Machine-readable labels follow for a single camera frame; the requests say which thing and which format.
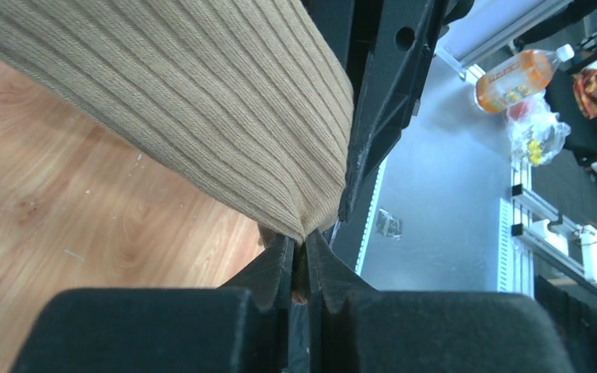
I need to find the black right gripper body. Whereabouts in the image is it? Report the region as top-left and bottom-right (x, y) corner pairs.
(303, 0), (474, 222)

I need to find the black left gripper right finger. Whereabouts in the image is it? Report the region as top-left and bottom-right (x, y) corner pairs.
(304, 232), (574, 372)

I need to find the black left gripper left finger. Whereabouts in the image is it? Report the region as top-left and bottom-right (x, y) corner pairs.
(12, 236), (295, 372)

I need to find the tan sock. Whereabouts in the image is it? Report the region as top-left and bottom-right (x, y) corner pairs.
(0, 1), (354, 242)

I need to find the clear plastic bag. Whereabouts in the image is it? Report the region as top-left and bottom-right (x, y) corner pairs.
(504, 95), (571, 166)

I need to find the orange drink bottle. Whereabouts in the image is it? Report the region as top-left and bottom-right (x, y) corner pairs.
(473, 44), (575, 114)

